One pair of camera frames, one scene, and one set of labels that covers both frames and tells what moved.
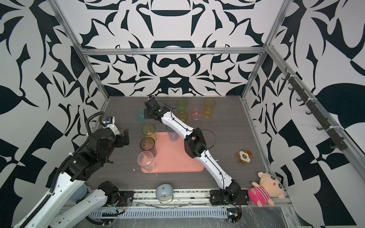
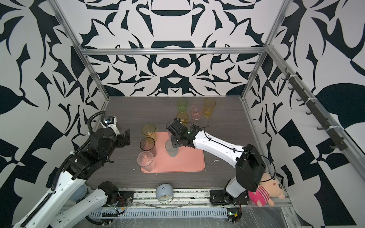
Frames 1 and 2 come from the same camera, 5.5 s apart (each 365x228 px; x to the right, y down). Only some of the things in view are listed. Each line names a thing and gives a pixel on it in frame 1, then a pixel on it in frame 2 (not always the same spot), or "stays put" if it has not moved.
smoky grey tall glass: x=148 y=144 stays put
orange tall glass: x=209 y=104 stays put
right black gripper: x=146 y=116 → x=174 y=141
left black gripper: x=119 y=141 stays put
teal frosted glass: x=140 y=116 → x=171 y=151
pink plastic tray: x=172 y=157 stays put
